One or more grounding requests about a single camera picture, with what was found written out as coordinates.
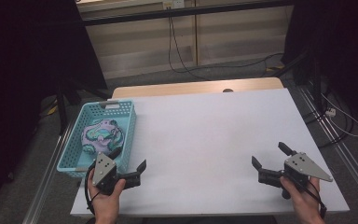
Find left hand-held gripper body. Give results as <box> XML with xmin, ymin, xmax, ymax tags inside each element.
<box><xmin>91</xmin><ymin>151</ymin><xmax>143</xmax><ymax>197</ymax></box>

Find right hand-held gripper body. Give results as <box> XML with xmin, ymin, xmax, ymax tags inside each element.
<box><xmin>257</xmin><ymin>151</ymin><xmax>335</xmax><ymax>201</ymax></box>

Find purple and teal patterned cloth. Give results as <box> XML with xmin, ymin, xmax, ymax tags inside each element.
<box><xmin>80</xmin><ymin>119</ymin><xmax>126</xmax><ymax>156</ymax></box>

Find light blue plastic basket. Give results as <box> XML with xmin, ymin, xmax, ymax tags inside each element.
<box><xmin>56</xmin><ymin>99</ymin><xmax>137</xmax><ymax>179</ymax></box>

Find person's right hand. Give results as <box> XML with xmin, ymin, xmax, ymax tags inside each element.
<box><xmin>279</xmin><ymin>175</ymin><xmax>324</xmax><ymax>223</ymax></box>

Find person's left hand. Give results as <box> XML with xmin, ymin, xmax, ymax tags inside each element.
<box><xmin>87</xmin><ymin>167</ymin><xmax>127</xmax><ymax>222</ymax></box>

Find white table mat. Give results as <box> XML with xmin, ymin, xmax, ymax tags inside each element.
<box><xmin>70</xmin><ymin>88</ymin><xmax>351</xmax><ymax>217</ymax></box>

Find black metal stand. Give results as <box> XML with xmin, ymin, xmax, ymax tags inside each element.
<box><xmin>54</xmin><ymin>77</ymin><xmax>111</xmax><ymax>135</ymax></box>
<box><xmin>271</xmin><ymin>50</ymin><xmax>324</xmax><ymax>108</ymax></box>

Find black curtain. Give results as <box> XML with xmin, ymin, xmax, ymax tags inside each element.
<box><xmin>282</xmin><ymin>0</ymin><xmax>358</xmax><ymax>125</ymax></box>
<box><xmin>0</xmin><ymin>0</ymin><xmax>109</xmax><ymax>216</ymax></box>

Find black horizontal bar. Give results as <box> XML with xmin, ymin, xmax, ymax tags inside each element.
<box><xmin>79</xmin><ymin>0</ymin><xmax>295</xmax><ymax>27</ymax></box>

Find left hand-held gripper black cable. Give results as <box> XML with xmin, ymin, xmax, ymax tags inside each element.
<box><xmin>84</xmin><ymin>161</ymin><xmax>102</xmax><ymax>217</ymax></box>

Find hand-held gripper black cable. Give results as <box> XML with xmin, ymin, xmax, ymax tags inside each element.
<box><xmin>84</xmin><ymin>161</ymin><xmax>102</xmax><ymax>217</ymax></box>
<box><xmin>282</xmin><ymin>175</ymin><xmax>328</xmax><ymax>219</ymax></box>

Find right hand-held gripper black cable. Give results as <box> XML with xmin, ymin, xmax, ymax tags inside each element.
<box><xmin>282</xmin><ymin>175</ymin><xmax>328</xmax><ymax>219</ymax></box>

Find aluminium rail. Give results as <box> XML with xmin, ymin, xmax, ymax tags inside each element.
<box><xmin>21</xmin><ymin>122</ymin><xmax>76</xmax><ymax>224</ymax></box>
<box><xmin>296</xmin><ymin>85</ymin><xmax>358</xmax><ymax>204</ymax></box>

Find black floor cables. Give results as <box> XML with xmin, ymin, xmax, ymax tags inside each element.
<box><xmin>302</xmin><ymin>90</ymin><xmax>355</xmax><ymax>149</ymax></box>

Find white cable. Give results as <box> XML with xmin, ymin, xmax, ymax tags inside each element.
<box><xmin>321</xmin><ymin>92</ymin><xmax>358</xmax><ymax>138</ymax></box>

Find black hanging wall cable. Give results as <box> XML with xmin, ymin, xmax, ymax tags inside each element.
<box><xmin>167</xmin><ymin>16</ymin><xmax>285</xmax><ymax>81</ymax></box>

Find white wall socket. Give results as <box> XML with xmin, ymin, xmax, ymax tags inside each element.
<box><xmin>162</xmin><ymin>0</ymin><xmax>186</xmax><ymax>9</ymax></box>

